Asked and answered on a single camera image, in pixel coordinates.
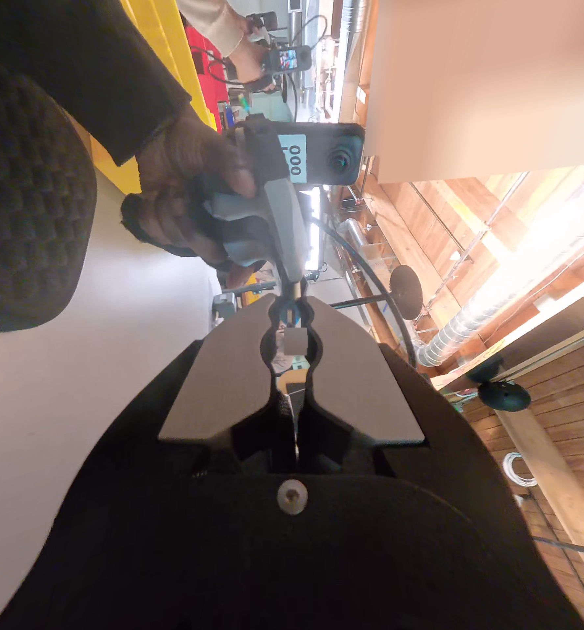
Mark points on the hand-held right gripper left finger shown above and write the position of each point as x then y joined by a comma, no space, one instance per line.
218,384

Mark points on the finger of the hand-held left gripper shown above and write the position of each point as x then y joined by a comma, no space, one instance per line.
287,226

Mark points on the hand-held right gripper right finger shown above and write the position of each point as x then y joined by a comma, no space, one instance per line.
360,393

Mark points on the person's left forearm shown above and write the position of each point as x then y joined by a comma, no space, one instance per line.
75,59

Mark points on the another person's forearm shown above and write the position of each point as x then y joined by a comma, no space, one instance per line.
208,24

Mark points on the person's left hand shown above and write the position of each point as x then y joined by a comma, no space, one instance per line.
174,172

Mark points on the red plastic bin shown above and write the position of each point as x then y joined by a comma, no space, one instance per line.
213,93

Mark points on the black ceiling fixture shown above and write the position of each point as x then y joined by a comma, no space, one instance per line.
503,396

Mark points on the yellow plastic bin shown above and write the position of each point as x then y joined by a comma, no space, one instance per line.
164,39

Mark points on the silver ventilation duct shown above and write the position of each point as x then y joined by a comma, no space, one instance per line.
444,344

